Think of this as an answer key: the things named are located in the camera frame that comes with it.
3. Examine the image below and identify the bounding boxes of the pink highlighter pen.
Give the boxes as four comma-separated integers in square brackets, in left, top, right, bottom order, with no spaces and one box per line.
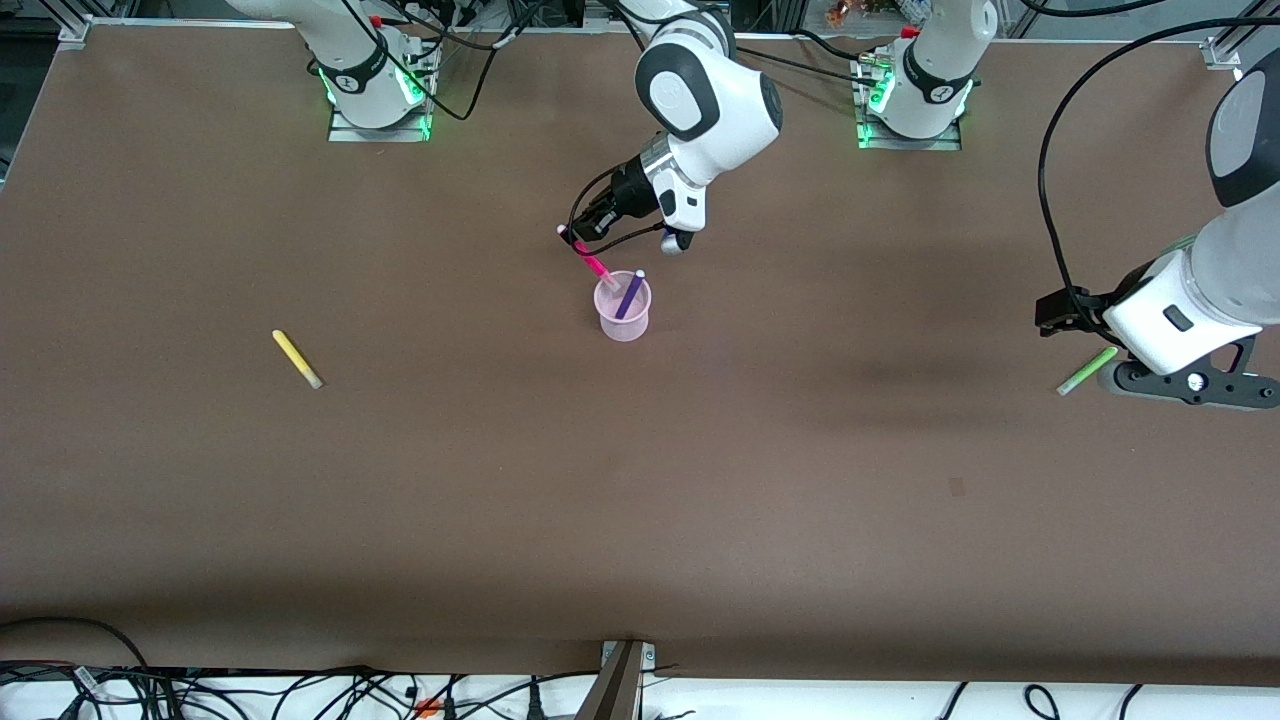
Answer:
[557,225,622,292]

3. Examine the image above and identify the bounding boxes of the pink plastic pen holder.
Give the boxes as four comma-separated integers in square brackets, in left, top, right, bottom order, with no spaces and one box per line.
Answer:
[594,270,653,343]

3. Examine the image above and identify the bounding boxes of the green highlighter pen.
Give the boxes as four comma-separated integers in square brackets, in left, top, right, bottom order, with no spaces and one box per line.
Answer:
[1057,346,1119,397]

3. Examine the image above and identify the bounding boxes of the yellow highlighter pen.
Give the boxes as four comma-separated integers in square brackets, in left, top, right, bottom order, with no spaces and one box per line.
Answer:
[272,330,324,390]

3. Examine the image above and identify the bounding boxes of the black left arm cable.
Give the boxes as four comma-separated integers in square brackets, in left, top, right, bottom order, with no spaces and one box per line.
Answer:
[1037,14,1280,306]

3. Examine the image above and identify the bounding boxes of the black cable on table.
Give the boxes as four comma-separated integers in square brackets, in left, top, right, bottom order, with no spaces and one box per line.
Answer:
[735,45,883,81]

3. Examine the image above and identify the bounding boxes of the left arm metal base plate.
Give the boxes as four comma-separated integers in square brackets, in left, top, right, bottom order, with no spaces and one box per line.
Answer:
[853,50,963,152]

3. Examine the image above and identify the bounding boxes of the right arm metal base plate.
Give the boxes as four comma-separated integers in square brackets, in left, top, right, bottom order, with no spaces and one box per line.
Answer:
[328,40,434,143]

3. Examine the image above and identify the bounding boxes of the metal table edge bracket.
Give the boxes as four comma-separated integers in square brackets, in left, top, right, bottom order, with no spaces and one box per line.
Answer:
[580,640,657,720]

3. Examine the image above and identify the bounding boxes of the tangled black floor cables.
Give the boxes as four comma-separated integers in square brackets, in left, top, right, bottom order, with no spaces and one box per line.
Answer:
[0,662,603,720]

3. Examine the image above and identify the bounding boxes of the thick black floor cable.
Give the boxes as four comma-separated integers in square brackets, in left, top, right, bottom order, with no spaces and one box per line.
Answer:
[0,616,151,691]

